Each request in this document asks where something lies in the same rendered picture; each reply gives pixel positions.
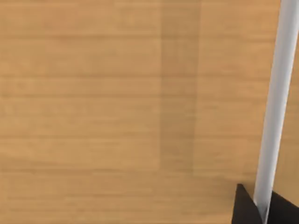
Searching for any long metal handle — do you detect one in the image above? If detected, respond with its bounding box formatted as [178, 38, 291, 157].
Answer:
[253, 0, 299, 224]

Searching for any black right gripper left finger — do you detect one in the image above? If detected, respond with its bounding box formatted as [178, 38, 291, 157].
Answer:
[231, 183, 264, 224]

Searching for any wooden door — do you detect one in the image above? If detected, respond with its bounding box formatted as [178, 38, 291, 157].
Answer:
[0, 0, 299, 224]

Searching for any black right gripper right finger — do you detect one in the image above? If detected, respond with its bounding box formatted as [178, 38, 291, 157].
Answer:
[266, 190, 299, 224]

